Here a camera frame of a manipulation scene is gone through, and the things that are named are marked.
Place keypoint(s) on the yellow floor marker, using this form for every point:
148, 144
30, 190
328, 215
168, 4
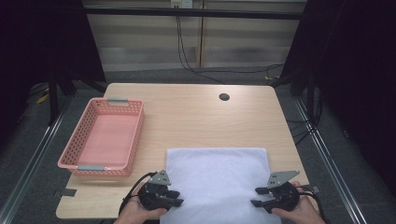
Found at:
42, 99

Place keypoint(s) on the white wall outlet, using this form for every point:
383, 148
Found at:
182, 3

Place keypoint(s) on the person's left hand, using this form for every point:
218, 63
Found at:
137, 214

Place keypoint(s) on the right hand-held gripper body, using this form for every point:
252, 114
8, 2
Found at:
285, 196

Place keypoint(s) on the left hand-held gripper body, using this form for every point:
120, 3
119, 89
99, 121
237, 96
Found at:
154, 196

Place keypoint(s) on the black curtain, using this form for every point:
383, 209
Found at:
37, 43
358, 77

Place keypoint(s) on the white towel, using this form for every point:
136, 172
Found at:
218, 180

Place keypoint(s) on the aluminium floor rail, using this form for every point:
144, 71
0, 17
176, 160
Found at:
29, 168
330, 168

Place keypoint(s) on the pink plastic basket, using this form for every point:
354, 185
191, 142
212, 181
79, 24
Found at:
102, 137

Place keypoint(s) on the black metal stand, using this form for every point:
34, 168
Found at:
53, 99
309, 93

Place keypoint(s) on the black horizontal metal bar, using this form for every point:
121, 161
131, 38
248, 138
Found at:
193, 13

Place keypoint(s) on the person's right hand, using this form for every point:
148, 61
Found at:
299, 214

